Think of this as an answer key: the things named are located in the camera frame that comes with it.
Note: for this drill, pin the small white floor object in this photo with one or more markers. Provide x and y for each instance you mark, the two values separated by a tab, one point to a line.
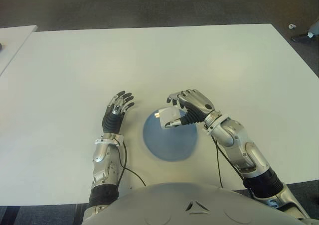
292	26

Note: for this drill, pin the white charger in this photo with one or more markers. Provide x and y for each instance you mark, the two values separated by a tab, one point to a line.
169	115

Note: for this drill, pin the grey robot torso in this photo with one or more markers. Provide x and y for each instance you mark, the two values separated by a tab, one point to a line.
194	205

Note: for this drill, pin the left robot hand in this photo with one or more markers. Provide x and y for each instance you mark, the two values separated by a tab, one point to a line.
113	121

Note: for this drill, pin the person's grey trouser leg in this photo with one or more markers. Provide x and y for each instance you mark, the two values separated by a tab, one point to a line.
314	27

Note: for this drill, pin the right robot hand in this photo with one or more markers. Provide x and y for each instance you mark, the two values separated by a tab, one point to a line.
197	105

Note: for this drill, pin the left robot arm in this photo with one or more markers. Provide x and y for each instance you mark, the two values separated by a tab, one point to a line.
104	167

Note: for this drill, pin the neighbouring white table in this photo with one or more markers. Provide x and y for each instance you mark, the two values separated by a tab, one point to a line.
13	45

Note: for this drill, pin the blue plate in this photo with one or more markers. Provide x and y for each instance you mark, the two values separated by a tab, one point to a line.
172	143

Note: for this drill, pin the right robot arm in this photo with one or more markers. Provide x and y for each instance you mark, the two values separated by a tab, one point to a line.
244	155

